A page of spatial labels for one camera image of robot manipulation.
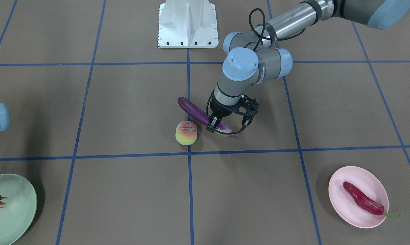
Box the pink plate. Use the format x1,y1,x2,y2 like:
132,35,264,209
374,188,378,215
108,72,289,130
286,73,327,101
328,166,389,229

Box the red chili pepper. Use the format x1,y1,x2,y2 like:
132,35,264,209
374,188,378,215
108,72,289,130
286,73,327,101
343,181,402,218

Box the yellow pink peach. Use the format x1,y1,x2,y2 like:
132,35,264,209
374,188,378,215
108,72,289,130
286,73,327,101
175,120,198,146

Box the green plate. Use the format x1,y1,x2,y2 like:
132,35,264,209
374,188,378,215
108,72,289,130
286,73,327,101
0,174,37,245

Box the purple eggplant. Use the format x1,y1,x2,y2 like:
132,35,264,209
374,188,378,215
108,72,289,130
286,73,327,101
177,97,238,138

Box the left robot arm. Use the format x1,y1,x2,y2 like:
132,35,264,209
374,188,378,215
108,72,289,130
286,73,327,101
206,0,410,135

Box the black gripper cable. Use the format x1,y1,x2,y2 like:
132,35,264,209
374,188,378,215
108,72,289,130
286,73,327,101
205,8,307,134

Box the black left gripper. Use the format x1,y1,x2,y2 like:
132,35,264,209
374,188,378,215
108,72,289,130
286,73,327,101
206,95,259,132

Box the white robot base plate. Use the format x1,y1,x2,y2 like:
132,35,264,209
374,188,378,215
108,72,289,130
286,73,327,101
157,0,219,49

